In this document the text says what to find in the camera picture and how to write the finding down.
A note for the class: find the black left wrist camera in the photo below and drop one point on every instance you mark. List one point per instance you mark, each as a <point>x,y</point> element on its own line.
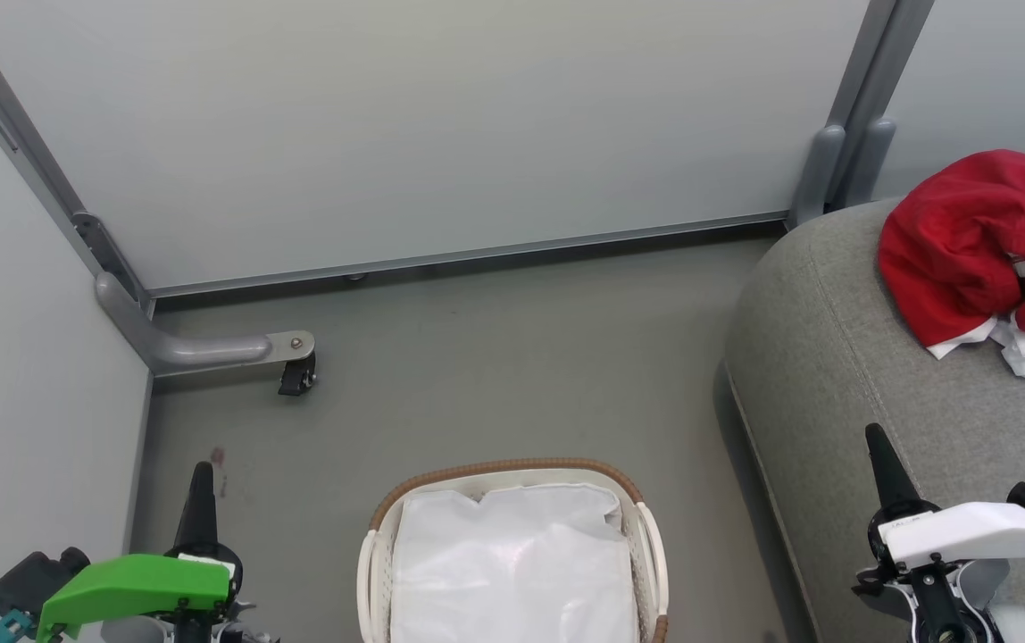
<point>30,576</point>

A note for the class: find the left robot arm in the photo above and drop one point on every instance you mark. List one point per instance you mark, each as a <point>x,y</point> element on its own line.
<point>133,632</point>

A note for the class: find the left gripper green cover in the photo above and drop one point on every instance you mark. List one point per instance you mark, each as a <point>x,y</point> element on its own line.
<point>133,585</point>

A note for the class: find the black caster wheel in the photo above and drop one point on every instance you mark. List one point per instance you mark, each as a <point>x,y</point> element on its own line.
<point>296,377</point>

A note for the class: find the white laundry basket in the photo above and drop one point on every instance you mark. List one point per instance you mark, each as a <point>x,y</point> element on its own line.
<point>477,471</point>

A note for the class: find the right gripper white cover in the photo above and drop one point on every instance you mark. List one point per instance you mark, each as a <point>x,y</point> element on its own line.
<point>977,534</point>

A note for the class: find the grey partition foot with bolt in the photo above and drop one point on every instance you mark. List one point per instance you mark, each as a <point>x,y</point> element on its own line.
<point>173,350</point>

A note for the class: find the grey fabric sofa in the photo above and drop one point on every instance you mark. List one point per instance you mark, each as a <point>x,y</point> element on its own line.
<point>834,357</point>

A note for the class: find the grey partition corner post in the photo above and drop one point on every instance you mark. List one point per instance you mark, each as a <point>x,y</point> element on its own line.
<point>21,143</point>

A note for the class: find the grey rounded partition foot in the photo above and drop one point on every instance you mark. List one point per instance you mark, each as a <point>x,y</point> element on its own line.
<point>816,179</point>
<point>871,161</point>

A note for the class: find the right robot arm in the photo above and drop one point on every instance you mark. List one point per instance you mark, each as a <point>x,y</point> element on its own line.
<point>1012,627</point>

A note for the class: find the white basket liner bag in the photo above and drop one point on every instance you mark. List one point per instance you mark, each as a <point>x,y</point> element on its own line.
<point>512,572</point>

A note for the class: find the red garment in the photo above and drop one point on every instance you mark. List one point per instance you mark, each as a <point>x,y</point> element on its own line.
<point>950,241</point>

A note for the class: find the teal camera mount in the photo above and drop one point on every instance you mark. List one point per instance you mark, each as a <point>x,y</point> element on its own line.
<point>4,627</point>

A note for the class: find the grey partition base rail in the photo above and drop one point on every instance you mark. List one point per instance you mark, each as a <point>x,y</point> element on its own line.
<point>477,254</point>

